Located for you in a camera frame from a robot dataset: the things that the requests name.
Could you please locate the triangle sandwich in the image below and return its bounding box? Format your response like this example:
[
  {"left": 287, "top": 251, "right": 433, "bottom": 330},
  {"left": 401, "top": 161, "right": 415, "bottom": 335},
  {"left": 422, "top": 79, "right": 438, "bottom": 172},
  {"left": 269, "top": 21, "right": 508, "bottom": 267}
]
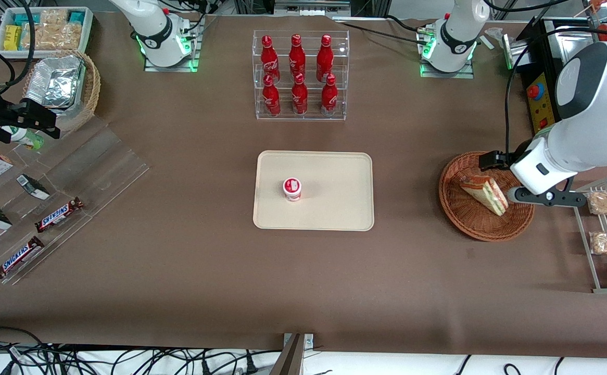
[{"left": 459, "top": 174, "right": 510, "bottom": 217}]

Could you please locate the silver foil tray stack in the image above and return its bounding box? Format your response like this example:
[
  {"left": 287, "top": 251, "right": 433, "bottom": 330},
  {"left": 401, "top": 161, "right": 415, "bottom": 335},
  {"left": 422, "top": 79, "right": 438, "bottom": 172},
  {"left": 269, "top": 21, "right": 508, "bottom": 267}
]
[{"left": 24, "top": 56, "right": 86, "bottom": 110}]

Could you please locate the tan deep wicker basket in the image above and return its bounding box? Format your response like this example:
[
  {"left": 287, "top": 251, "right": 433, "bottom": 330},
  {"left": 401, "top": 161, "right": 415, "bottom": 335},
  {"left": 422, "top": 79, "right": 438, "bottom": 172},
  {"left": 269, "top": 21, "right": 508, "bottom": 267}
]
[{"left": 21, "top": 49, "right": 102, "bottom": 134}]

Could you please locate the brown round wicker basket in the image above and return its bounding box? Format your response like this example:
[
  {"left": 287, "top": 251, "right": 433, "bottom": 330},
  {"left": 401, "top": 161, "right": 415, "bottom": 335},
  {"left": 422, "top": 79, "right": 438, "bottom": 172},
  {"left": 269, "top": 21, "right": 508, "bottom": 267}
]
[{"left": 438, "top": 151, "right": 536, "bottom": 243}]

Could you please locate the beige plastic tray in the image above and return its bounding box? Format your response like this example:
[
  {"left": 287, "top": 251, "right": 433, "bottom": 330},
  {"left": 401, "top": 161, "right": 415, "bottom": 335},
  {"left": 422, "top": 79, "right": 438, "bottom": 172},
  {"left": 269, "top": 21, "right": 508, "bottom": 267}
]
[{"left": 252, "top": 150, "right": 375, "bottom": 232}]

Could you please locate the green white small bottle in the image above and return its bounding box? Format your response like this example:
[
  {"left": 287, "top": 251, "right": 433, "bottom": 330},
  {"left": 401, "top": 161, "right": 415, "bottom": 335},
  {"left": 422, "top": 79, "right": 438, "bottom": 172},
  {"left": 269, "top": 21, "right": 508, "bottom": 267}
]
[{"left": 1, "top": 126, "right": 45, "bottom": 151}]

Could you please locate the black yellow control box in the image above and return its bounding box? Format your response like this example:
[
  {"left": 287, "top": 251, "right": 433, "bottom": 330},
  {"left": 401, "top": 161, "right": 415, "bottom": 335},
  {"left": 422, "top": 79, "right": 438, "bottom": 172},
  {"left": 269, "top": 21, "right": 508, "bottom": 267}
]
[{"left": 516, "top": 17, "right": 560, "bottom": 137}]

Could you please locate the clear acrylic display shelf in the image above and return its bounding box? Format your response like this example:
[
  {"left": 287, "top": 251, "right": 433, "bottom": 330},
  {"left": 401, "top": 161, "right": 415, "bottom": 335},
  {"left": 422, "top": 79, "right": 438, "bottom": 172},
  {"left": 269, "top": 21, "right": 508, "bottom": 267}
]
[{"left": 0, "top": 117, "right": 151, "bottom": 286}]

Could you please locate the yellow snack packet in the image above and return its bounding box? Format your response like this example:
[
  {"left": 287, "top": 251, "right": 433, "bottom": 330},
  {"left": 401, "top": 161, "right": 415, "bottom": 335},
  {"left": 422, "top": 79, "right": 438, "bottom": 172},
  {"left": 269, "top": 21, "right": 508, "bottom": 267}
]
[{"left": 4, "top": 24, "right": 23, "bottom": 52}]

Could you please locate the clear bag of cookies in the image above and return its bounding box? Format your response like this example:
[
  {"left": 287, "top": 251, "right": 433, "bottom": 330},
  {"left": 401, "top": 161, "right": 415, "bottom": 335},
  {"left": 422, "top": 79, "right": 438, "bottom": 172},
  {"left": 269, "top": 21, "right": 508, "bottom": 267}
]
[
  {"left": 40, "top": 9, "right": 70, "bottom": 27},
  {"left": 22, "top": 23, "right": 83, "bottom": 51}
]

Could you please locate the Snickers chocolate bar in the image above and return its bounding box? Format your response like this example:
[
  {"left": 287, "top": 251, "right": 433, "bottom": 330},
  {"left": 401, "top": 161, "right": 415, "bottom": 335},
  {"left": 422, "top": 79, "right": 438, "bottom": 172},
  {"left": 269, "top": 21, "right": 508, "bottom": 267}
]
[
  {"left": 34, "top": 196, "right": 85, "bottom": 234},
  {"left": 0, "top": 235, "right": 45, "bottom": 282}
]

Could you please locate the white plastic snack bin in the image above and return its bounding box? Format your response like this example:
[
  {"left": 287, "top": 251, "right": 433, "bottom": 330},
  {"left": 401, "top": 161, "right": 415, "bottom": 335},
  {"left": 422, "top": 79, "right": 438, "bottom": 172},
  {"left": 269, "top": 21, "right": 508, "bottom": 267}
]
[{"left": 0, "top": 6, "right": 95, "bottom": 57}]

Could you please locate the stainless steel container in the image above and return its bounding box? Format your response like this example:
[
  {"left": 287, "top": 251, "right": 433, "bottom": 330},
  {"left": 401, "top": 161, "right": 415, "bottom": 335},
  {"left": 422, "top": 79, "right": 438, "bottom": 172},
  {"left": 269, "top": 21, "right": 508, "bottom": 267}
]
[{"left": 539, "top": 18, "right": 605, "bottom": 55}]

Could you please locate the red cola bottle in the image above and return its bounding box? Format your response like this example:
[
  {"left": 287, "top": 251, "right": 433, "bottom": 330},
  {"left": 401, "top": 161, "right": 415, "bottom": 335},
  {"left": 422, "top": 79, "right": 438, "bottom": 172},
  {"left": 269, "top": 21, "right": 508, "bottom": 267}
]
[
  {"left": 261, "top": 74, "right": 282, "bottom": 118},
  {"left": 288, "top": 34, "right": 307, "bottom": 79},
  {"left": 290, "top": 72, "right": 309, "bottom": 116},
  {"left": 320, "top": 73, "right": 339, "bottom": 117},
  {"left": 316, "top": 34, "right": 334, "bottom": 83},
  {"left": 260, "top": 35, "right": 281, "bottom": 84}
]

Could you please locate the clear acrylic bottle rack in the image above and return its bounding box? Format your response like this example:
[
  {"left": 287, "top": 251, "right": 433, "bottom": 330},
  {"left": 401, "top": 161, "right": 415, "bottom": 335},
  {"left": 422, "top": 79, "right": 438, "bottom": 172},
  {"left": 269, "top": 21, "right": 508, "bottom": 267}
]
[{"left": 252, "top": 30, "right": 350, "bottom": 122}]

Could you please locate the red white yogurt cup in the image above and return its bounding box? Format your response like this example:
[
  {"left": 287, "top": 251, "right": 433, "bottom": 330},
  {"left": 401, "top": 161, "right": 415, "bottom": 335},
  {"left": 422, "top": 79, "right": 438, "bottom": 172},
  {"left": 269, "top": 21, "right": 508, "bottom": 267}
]
[{"left": 282, "top": 177, "right": 303, "bottom": 203}]

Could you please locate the black looped cable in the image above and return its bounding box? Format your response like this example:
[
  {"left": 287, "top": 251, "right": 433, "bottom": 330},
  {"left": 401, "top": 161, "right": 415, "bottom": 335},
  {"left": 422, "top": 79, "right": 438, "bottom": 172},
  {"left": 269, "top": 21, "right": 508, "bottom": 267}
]
[{"left": 0, "top": 0, "right": 36, "bottom": 95}]

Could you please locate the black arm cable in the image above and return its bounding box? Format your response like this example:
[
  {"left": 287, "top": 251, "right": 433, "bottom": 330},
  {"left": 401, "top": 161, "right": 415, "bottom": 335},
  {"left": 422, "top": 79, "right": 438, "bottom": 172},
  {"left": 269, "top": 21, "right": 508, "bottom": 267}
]
[{"left": 504, "top": 27, "right": 607, "bottom": 157}]

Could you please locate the grey wire rack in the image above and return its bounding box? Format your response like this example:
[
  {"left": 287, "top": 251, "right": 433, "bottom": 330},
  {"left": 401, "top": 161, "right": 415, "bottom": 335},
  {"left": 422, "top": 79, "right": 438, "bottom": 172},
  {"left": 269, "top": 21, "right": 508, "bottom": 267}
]
[{"left": 573, "top": 173, "right": 607, "bottom": 294}]

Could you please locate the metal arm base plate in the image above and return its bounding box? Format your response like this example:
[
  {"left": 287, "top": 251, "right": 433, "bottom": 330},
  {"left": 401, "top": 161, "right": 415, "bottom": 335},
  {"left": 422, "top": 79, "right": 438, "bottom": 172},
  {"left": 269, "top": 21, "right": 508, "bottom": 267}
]
[
  {"left": 420, "top": 23, "right": 475, "bottom": 80},
  {"left": 143, "top": 15, "right": 200, "bottom": 73}
]

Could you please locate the black table cable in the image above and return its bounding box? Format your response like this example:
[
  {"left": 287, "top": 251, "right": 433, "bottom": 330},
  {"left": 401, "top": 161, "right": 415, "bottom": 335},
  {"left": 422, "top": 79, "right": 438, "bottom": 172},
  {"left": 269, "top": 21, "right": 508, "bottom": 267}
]
[{"left": 334, "top": 15, "right": 435, "bottom": 45}]

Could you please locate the black floor cable bundle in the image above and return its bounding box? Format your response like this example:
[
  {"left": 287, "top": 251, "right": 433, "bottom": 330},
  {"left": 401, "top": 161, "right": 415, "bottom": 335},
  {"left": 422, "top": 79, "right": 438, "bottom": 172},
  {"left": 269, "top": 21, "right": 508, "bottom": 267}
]
[{"left": 0, "top": 326, "right": 283, "bottom": 375}]

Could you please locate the aluminium frame profile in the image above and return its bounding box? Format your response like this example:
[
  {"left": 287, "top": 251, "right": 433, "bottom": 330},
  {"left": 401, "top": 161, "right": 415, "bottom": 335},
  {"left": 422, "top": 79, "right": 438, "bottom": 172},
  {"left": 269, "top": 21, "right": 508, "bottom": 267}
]
[{"left": 233, "top": 0, "right": 390, "bottom": 16}]

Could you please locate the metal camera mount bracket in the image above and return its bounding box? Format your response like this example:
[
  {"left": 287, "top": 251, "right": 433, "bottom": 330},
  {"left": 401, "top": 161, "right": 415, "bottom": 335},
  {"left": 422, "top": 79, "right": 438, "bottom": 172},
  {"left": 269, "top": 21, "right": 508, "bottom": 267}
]
[{"left": 269, "top": 333, "right": 315, "bottom": 375}]

